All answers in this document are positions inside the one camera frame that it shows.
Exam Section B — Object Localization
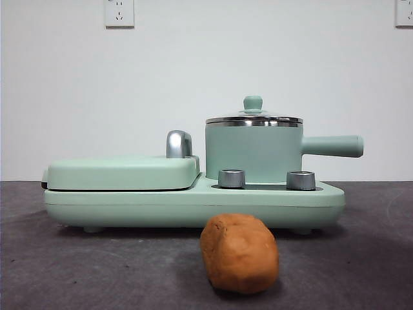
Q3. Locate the glass lid with green knob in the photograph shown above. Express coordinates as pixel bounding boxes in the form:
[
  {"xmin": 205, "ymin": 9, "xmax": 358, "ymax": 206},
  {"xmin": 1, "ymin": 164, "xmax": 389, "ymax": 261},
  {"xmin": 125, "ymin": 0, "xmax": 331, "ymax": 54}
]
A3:
[{"xmin": 206, "ymin": 95, "xmax": 303, "ymax": 124}]

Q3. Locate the brown potato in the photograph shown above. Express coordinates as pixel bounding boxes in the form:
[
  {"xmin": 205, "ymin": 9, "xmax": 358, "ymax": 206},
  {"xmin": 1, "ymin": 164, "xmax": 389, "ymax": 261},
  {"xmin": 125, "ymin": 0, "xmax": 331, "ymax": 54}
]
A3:
[{"xmin": 199, "ymin": 212, "xmax": 280, "ymax": 295}]

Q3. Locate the mint green hinged grill lid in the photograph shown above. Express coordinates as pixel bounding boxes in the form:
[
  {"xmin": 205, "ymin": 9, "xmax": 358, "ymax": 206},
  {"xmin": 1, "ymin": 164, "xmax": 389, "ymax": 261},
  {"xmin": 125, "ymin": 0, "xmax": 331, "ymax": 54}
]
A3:
[{"xmin": 41, "ymin": 154, "xmax": 201, "ymax": 191}]

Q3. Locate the silver control knob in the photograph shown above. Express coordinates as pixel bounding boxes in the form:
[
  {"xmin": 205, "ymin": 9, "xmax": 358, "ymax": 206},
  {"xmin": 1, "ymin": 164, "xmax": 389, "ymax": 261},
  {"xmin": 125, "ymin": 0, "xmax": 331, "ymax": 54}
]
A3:
[
  {"xmin": 286, "ymin": 170, "xmax": 316, "ymax": 191},
  {"xmin": 218, "ymin": 169, "xmax": 245, "ymax": 189}
]

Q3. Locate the mint green breakfast maker base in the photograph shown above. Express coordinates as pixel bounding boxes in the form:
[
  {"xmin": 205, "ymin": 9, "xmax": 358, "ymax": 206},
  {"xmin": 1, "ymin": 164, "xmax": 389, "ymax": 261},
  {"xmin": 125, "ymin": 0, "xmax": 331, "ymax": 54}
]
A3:
[{"xmin": 43, "ymin": 170, "xmax": 346, "ymax": 234}]

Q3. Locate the chrome grill lid handle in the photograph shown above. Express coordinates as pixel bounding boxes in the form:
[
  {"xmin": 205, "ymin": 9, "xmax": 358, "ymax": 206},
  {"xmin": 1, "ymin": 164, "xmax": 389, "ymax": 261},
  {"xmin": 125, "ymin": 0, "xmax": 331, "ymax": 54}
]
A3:
[{"xmin": 166, "ymin": 129, "xmax": 194, "ymax": 159}]

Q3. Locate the mint green pot with handle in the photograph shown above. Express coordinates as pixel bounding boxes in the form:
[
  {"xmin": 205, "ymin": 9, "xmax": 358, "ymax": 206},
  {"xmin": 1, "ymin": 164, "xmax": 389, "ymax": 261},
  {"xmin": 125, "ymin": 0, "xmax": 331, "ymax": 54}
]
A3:
[{"xmin": 205, "ymin": 119, "xmax": 365, "ymax": 184}]

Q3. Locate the white wall outlet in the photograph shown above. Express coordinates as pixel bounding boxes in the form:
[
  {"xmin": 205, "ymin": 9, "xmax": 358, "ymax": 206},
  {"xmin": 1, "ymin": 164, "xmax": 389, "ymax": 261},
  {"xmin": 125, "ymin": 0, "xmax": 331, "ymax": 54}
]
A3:
[
  {"xmin": 395, "ymin": 0, "xmax": 413, "ymax": 28},
  {"xmin": 105, "ymin": 0, "xmax": 136, "ymax": 29}
]

